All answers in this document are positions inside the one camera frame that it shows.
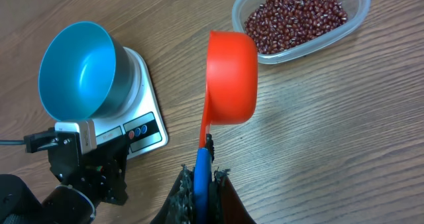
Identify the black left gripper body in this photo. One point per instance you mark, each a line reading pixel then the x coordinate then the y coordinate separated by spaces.
pixel 99 174

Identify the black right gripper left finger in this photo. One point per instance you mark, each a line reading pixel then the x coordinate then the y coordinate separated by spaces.
pixel 178 207

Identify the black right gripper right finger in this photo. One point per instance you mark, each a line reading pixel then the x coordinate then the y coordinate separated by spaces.
pixel 225 206

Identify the red measuring scoop blue handle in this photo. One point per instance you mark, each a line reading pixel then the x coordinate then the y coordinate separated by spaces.
pixel 231 88

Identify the white digital kitchen scale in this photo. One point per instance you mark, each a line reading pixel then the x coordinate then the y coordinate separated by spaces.
pixel 137 121

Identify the blue bowl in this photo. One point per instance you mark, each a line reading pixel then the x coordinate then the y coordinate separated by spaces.
pixel 84 74

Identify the clear plastic container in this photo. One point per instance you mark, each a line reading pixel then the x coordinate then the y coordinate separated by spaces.
pixel 356 10

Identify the red beans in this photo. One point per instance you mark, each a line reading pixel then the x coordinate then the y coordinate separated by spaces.
pixel 278 25

